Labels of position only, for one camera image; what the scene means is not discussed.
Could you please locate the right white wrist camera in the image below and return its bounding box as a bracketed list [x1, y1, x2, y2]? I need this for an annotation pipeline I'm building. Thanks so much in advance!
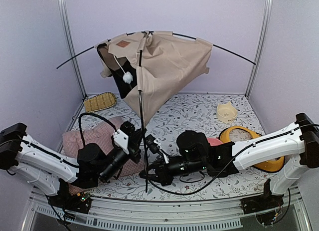
[146, 135, 169, 164]

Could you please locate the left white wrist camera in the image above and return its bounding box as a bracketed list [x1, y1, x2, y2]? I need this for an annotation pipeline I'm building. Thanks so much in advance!
[113, 129, 130, 155]

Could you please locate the green circuit board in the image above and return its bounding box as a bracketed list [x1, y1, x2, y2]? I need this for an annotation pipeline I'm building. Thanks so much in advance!
[76, 192, 91, 202]

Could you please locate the cream cat bowl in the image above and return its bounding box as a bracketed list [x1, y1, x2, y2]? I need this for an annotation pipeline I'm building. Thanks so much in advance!
[216, 101, 238, 123]

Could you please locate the right aluminium frame post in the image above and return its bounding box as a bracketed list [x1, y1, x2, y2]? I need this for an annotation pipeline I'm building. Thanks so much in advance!
[245, 0, 273, 100]

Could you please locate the pink checkered cushion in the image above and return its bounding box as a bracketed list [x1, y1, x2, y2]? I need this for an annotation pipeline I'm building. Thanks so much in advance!
[61, 116, 147, 196]

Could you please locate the white pompom toy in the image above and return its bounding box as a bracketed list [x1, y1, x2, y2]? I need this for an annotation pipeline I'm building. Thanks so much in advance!
[123, 72, 133, 84]

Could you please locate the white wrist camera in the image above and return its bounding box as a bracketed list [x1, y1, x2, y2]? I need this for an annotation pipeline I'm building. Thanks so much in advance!
[146, 135, 169, 164]
[113, 129, 130, 155]

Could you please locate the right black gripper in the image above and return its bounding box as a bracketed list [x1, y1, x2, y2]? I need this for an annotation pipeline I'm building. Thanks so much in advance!
[139, 155, 207, 185]

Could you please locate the pink pet bowl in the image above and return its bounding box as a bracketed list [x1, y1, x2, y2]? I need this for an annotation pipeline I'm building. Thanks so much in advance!
[207, 138, 223, 146]

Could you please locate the left aluminium frame post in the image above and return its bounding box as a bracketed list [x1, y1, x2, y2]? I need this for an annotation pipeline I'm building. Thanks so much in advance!
[58, 0, 87, 99]

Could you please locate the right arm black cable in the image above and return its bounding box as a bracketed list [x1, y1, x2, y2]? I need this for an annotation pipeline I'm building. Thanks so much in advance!
[143, 131, 319, 194]

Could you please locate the yellow double bowl stand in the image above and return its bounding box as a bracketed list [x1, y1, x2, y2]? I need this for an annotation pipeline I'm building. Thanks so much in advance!
[219, 126, 289, 173]

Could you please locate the beige fabric pet tent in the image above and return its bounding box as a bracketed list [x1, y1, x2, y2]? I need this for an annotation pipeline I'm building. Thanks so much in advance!
[96, 34, 211, 125]

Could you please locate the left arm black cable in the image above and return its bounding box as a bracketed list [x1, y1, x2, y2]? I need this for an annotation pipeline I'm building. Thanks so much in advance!
[78, 113, 118, 152]

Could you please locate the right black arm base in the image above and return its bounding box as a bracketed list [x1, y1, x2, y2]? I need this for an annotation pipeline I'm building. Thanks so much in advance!
[240, 179, 284, 226]

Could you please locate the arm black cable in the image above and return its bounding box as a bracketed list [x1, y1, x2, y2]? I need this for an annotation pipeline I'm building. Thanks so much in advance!
[143, 131, 319, 194]
[78, 113, 118, 152]

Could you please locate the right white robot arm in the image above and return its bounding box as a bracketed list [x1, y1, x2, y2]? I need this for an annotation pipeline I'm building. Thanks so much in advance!
[139, 113, 319, 186]

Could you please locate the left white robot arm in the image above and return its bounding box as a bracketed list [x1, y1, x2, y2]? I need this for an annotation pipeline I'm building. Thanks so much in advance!
[0, 121, 145, 208]

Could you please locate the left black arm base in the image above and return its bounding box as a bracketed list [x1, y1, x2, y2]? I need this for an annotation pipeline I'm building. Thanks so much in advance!
[48, 179, 92, 218]

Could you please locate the aluminium frame post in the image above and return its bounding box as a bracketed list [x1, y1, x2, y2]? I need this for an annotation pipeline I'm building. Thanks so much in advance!
[245, 0, 273, 100]
[58, 0, 87, 99]

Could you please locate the woven scratcher tray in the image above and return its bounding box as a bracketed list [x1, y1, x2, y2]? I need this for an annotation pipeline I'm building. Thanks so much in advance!
[83, 92, 117, 113]

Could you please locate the black tent pole one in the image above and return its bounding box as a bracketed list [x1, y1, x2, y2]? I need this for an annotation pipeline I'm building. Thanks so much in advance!
[137, 30, 154, 194]

